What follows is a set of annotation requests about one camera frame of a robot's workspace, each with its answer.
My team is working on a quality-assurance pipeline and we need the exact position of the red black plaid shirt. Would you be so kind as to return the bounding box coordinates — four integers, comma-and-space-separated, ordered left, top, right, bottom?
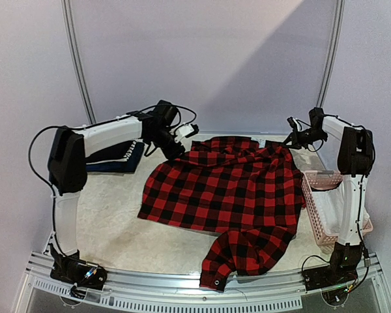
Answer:
138, 136, 304, 291

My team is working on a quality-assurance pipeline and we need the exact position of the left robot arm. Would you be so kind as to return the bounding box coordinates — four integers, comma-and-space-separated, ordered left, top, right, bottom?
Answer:
48, 100, 198, 256

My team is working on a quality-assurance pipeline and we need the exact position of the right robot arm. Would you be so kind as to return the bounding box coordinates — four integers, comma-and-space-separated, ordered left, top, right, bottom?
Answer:
283, 108, 375, 284

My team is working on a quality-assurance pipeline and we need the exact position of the pink plastic laundry basket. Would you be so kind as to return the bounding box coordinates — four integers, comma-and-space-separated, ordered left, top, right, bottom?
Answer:
302, 170, 373, 246

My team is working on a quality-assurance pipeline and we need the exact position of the folded navy blue garment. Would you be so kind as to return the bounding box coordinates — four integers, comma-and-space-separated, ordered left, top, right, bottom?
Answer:
85, 140, 145, 173

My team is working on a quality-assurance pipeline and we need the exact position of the folded black garment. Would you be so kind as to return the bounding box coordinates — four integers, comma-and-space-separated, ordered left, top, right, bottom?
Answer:
85, 141, 136, 164

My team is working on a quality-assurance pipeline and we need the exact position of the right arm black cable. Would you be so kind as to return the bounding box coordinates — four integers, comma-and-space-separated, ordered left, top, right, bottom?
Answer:
293, 113, 330, 153

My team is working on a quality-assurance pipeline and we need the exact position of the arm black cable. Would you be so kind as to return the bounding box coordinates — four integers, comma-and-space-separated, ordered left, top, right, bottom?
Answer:
28, 104, 198, 196
293, 113, 330, 153

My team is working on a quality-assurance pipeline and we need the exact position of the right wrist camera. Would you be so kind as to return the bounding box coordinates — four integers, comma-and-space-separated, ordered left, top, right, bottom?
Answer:
287, 117, 298, 131

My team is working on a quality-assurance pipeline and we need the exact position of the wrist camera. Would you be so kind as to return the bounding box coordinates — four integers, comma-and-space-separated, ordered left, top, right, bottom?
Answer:
287, 117, 298, 131
173, 123, 199, 138

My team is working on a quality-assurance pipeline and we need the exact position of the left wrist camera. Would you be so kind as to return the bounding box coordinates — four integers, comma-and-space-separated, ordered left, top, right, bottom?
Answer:
173, 123, 199, 138

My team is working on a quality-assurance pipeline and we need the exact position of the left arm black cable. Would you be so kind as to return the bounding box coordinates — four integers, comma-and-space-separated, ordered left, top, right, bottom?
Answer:
28, 104, 198, 196

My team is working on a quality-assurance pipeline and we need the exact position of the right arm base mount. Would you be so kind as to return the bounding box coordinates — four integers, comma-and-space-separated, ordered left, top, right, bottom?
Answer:
301, 265, 369, 293

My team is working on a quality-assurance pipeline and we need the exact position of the right aluminium corner post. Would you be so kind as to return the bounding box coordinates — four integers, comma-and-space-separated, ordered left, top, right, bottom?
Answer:
315, 0, 345, 108

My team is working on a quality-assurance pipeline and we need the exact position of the aluminium corner post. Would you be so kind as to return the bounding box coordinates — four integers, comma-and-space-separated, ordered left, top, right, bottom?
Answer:
61, 0, 96, 124
315, 0, 345, 108

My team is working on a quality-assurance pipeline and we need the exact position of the aluminium front rail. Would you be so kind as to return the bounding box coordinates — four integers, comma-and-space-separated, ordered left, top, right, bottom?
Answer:
14, 252, 391, 312

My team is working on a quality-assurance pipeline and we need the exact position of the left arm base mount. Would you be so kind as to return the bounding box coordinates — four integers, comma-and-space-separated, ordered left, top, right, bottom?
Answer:
50, 256, 108, 290

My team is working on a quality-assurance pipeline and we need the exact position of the left aluminium corner post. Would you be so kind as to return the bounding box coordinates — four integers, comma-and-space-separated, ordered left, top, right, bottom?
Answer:
61, 0, 96, 124

